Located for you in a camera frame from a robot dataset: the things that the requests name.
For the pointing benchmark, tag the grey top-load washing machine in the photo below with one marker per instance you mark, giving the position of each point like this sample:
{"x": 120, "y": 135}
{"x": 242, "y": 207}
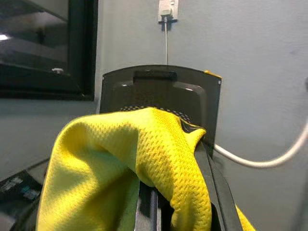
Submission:
{"x": 16, "y": 190}

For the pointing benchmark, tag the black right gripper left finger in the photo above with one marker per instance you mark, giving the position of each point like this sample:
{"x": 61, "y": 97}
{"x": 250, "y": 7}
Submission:
{"x": 146, "y": 211}

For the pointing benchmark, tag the dark translucent washer lid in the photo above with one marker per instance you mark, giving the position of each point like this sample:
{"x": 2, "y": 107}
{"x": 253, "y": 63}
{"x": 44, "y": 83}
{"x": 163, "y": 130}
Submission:
{"x": 156, "y": 91}

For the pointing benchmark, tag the white wall socket with plug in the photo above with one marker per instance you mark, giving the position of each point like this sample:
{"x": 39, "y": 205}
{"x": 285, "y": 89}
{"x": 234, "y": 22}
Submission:
{"x": 168, "y": 10}

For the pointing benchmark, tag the yellow mesh sports shirt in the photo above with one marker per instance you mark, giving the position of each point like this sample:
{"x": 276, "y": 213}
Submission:
{"x": 156, "y": 149}

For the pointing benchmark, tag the black framed window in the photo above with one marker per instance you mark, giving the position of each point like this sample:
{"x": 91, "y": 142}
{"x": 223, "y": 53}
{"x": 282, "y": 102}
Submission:
{"x": 43, "y": 48}

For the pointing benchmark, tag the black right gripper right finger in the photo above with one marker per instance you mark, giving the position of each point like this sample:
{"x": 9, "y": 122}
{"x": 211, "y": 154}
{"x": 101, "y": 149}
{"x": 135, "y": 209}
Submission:
{"x": 216, "y": 192}

